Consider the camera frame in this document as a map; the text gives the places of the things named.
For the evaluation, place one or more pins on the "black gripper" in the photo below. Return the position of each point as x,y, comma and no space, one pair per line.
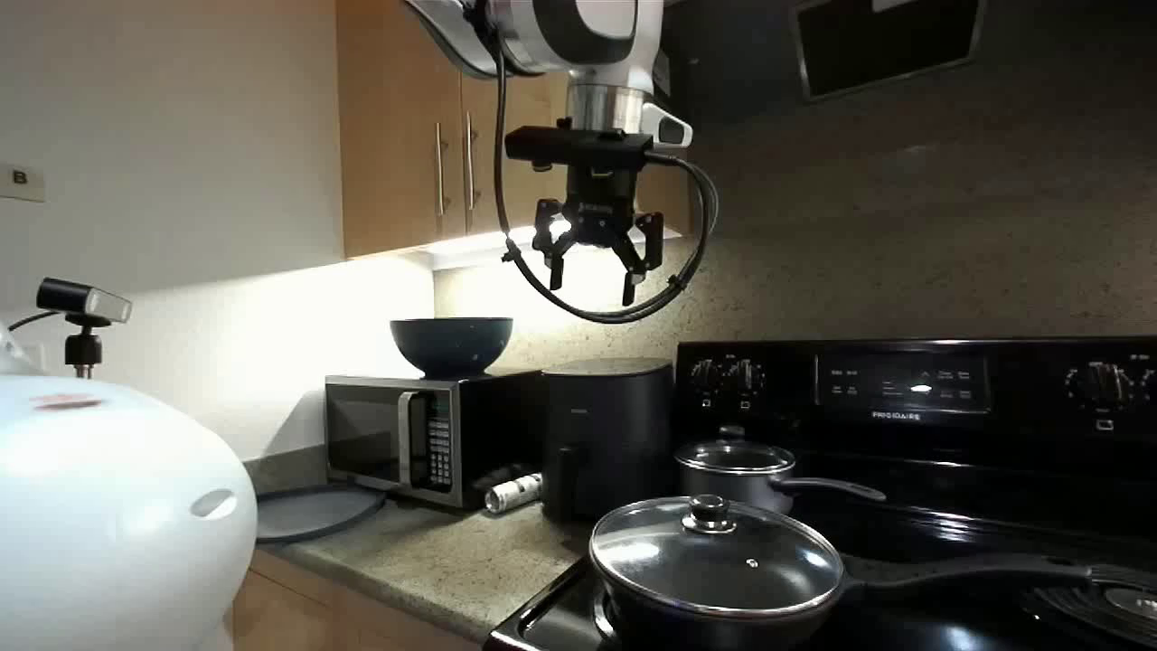
597,185

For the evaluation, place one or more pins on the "glass pan lid with knob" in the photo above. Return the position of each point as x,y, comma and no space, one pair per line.
718,562

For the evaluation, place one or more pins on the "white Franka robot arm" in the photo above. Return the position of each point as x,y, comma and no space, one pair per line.
110,518

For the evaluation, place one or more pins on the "small glass saucepan lid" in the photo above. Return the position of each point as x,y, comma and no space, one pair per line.
733,459

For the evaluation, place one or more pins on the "black frying pan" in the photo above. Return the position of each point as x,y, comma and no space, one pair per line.
962,576

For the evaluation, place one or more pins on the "dark blue bowl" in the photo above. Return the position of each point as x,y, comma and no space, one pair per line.
451,347

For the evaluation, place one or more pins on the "black air fryer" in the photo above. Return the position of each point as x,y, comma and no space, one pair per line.
610,438

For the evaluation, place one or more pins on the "white seasoning bottle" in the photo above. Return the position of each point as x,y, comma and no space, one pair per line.
514,492

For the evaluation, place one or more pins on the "stainless steel microwave oven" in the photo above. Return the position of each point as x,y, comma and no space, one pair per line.
409,438

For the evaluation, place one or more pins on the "small black saucepan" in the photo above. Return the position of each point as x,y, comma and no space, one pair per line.
745,488

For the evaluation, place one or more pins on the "black range hood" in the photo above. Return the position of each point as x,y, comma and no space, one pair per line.
844,48

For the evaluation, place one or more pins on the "grey round plate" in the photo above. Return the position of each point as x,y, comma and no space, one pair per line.
316,517

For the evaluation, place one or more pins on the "black electric stove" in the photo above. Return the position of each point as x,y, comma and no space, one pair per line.
962,401

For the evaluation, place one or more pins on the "black webcam on tripod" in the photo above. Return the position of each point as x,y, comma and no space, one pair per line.
81,301

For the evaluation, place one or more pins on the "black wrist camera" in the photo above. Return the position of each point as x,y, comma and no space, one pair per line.
565,144

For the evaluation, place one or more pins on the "wooden wall cabinet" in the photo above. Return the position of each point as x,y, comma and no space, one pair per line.
391,132

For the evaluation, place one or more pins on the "white wall switch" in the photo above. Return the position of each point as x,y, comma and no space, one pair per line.
20,184

